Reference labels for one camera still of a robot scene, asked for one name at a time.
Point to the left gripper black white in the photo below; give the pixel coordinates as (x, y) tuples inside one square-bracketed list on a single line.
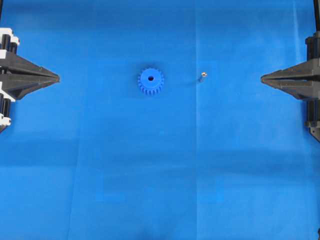
[(15, 86)]

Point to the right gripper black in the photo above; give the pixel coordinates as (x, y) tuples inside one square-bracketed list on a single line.
[(302, 81)]

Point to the small blue plastic gear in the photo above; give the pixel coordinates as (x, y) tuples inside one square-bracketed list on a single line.
[(150, 81)]

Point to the small metal shaft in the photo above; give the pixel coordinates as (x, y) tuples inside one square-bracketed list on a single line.
[(202, 77)]

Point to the blue table mat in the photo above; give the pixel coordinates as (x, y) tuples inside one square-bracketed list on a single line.
[(93, 158)]

